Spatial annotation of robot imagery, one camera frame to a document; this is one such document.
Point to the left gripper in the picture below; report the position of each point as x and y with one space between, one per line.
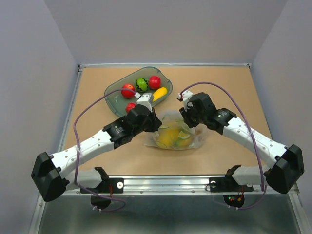
156 123

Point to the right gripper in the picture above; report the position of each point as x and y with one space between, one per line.
186 114

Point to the clear plastic bag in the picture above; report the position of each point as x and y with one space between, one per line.
198 133

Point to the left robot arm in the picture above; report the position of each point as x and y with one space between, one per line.
54 174

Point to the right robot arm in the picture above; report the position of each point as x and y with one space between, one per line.
282 165

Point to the green fruit in bag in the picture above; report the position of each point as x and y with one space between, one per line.
183 140

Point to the red toy strawberry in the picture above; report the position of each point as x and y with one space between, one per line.
129 107

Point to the red apple left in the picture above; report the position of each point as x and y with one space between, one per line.
128 91

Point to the red apple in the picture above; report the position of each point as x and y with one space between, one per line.
128 91
154 82

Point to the grey-green plastic basin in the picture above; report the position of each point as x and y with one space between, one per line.
117 103

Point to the yellow toy mango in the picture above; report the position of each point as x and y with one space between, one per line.
159 93

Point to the green toy watermelon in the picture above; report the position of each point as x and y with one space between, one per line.
141 85

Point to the red apple right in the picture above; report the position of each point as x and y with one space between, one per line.
154 82

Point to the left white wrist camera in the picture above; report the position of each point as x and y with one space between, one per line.
145 99

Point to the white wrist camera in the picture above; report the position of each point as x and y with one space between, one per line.
185 98
145 99

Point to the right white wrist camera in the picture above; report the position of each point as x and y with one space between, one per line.
185 98

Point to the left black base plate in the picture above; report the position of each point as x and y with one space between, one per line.
117 185

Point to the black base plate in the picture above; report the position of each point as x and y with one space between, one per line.
219 184
117 185

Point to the aluminium front rail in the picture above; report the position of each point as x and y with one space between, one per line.
142 185

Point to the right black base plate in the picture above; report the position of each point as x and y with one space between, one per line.
219 184

